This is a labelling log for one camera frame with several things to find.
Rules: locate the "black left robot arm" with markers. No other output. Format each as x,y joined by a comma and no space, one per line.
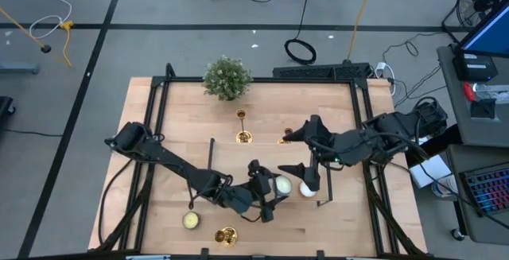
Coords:
167,160

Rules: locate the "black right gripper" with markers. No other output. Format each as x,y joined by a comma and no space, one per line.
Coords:
328,148

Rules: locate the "small black box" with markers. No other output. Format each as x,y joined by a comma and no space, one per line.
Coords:
483,109

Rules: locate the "black floor fan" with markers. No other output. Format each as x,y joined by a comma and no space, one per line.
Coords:
483,1

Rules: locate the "clear plastic bag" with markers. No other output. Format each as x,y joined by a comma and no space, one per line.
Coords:
495,92

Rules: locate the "black metal rig frame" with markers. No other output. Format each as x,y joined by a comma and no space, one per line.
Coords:
179,79

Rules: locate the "black mini computer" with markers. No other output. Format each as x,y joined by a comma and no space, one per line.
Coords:
475,69

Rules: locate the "backlit computer keyboard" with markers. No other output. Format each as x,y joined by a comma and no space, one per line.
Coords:
491,190

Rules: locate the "short gold candlestick holder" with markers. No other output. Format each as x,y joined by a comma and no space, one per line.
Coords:
288,131

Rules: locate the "white box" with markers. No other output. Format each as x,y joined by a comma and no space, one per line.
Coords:
431,170

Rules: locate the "yellow pole black foot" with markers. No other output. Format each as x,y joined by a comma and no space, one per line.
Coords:
45,48

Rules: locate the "silver metal bar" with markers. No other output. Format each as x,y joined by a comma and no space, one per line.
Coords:
147,257

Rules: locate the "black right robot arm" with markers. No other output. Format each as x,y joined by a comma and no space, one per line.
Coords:
397,126

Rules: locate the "grey rolling desk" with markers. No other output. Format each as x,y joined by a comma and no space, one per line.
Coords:
477,230

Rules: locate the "black wheeled base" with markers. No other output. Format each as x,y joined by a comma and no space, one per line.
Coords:
5,107

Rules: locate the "white power adapter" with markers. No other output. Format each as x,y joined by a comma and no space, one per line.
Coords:
381,67

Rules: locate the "wooden shelf riser black legs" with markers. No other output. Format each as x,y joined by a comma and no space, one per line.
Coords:
238,156

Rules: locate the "teal patterned candle tin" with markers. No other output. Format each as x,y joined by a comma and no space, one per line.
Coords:
283,185

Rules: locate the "white tealight candle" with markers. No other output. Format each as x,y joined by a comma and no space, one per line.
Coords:
307,191

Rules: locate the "computer monitor blue screen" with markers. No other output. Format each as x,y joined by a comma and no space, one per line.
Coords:
493,33

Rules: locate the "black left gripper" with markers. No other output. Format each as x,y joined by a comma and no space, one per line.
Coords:
254,196

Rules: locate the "yellow candle tin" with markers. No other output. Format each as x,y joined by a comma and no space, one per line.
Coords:
191,220

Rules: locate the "artificial plant in black pot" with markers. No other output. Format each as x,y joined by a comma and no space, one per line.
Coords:
227,79

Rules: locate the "tall gold candlestick holder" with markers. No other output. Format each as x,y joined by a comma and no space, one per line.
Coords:
243,136
230,236

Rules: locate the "grey stand base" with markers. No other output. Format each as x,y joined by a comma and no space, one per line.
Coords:
20,68

